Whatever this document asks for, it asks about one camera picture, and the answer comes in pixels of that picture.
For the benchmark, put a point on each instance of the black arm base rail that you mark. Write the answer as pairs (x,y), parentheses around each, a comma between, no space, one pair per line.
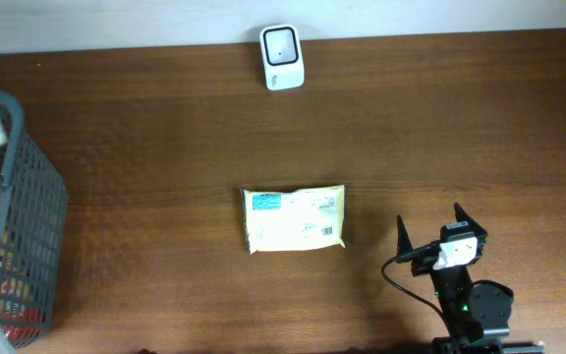
(446,346)

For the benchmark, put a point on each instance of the grey plastic mesh basket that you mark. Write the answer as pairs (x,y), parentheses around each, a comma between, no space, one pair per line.
(33,208)

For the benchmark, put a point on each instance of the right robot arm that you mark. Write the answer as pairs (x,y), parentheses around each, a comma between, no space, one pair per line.
(475,313)

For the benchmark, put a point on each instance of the pale yellow snack package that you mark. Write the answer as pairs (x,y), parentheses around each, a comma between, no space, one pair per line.
(303,220)

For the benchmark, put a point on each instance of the white barcode scanner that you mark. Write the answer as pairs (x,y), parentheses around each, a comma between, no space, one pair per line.
(282,57)

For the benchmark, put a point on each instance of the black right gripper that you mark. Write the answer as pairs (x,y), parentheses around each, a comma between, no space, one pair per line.
(424,264)

